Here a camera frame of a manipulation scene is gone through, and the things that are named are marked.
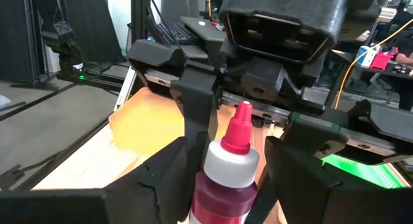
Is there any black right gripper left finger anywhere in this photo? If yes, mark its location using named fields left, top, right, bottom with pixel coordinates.
left=0, top=136, right=208, bottom=224

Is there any red food colouring bottle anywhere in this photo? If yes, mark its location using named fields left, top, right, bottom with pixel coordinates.
left=188, top=100, right=261, bottom=224

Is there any green plastic basket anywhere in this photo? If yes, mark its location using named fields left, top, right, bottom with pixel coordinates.
left=321, top=154, right=407, bottom=190

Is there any red box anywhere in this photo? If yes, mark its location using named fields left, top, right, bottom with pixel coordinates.
left=369, top=52, right=395, bottom=71

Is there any black background machine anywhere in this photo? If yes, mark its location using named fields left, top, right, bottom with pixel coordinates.
left=40, top=19, right=85, bottom=77

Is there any yellow extension cable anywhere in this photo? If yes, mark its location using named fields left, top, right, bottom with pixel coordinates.
left=334, top=19, right=413, bottom=110

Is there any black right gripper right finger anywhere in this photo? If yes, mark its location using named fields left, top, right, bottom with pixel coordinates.
left=245, top=136, right=413, bottom=224

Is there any blue and white box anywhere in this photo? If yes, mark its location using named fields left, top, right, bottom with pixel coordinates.
left=354, top=45, right=379, bottom=69

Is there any black keyboard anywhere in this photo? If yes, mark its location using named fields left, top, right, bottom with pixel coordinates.
left=154, top=21, right=198, bottom=46

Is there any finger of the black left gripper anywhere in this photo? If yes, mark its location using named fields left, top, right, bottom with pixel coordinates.
left=169, top=68, right=224, bottom=141
left=279, top=118, right=350, bottom=161

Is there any orange translucent plastic bin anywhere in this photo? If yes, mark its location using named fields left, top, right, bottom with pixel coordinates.
left=108, top=87, right=236, bottom=156

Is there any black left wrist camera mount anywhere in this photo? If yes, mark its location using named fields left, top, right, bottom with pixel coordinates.
left=218, top=0, right=381, bottom=64

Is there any person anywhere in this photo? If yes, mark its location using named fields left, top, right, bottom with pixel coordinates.
left=388, top=0, right=413, bottom=112

